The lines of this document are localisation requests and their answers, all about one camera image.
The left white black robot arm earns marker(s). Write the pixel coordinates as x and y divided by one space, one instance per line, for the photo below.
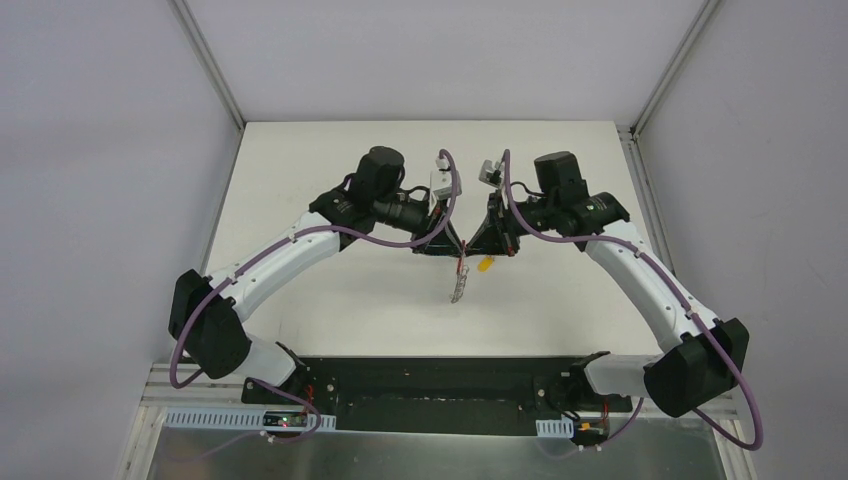
209 311

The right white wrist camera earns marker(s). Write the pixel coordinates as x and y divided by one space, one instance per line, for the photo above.
491 173

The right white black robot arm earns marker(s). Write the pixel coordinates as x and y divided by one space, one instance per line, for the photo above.
699 351

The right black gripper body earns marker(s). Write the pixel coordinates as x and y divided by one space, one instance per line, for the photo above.
497 222

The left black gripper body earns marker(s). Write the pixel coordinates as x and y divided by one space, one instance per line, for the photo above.
433 225

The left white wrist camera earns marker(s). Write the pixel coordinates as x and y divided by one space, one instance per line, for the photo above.
443 182

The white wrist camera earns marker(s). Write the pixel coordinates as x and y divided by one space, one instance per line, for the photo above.
491 173
443 182

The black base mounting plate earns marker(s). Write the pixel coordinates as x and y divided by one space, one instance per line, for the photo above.
499 396

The metal keyring with red handle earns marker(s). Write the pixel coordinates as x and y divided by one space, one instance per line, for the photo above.
462 272

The key with yellow tag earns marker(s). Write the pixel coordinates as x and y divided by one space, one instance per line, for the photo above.
485 264

